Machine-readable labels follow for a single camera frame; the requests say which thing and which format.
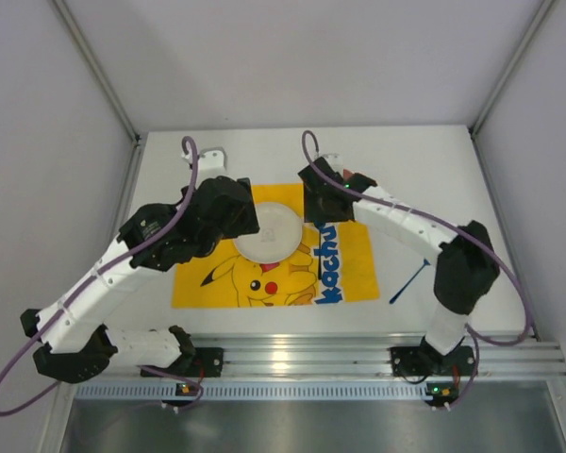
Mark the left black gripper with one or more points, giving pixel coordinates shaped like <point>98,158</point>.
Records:
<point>244,208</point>

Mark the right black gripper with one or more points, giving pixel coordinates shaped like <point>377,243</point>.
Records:
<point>321,208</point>

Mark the cream round plate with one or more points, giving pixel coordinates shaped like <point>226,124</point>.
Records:
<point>280,233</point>

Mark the yellow Pikachu cloth placemat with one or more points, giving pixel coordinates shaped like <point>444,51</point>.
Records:
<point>227,280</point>

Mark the blue metallic fork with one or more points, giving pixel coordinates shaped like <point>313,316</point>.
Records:
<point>399,293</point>

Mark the orange plastic cup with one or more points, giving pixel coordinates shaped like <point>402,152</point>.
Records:
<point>347,174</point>

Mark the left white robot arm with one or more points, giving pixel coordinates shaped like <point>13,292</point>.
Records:
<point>75,343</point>

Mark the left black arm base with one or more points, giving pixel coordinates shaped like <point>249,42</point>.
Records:
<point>207,362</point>

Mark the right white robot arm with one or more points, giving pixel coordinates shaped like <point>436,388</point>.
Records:
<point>463,271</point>

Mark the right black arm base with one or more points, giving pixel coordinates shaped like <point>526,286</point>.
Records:
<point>417,363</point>

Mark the white slotted cable duct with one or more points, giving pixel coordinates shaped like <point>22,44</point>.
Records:
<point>252,391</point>

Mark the aluminium mounting rail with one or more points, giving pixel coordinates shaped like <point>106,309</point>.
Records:
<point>295,357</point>

